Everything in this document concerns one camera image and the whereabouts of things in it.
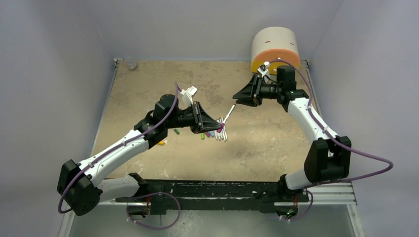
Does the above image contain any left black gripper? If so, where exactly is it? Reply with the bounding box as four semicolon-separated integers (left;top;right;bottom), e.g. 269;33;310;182
166;101;221;134

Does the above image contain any purple cap marker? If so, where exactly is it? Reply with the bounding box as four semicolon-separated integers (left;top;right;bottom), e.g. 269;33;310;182
217;104;236;133

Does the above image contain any magenta cap marker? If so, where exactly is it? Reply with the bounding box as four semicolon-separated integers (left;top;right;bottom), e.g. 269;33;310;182
220;117;227;142

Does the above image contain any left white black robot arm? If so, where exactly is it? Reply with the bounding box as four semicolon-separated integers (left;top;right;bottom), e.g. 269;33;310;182
57;94;222;216

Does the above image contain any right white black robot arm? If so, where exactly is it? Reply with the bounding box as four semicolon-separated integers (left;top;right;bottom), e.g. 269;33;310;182
233;65;351;201

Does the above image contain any round three-drawer cabinet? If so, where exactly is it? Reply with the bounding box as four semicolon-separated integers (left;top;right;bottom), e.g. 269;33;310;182
251;27;300;75

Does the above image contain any clear plastic cup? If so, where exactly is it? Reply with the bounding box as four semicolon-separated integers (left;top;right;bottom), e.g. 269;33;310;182
124;57;138;71

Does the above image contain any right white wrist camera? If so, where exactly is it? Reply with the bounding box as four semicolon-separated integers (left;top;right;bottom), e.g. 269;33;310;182
257;61;270;79

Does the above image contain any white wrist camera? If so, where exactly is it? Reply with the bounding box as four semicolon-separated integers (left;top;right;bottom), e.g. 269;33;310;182
180;86;198;107
257;61;270;79

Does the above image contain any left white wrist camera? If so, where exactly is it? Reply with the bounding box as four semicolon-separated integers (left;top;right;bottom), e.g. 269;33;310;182
180;86;198;107

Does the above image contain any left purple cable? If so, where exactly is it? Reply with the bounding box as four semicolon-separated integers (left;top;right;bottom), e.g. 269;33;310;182
57;81;182;230

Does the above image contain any purple cable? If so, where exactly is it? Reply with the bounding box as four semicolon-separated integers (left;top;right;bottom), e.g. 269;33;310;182
57;81;182;230
266;59;394;223

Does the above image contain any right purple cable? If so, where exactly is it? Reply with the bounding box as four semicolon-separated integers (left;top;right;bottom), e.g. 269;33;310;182
266;59;394;223

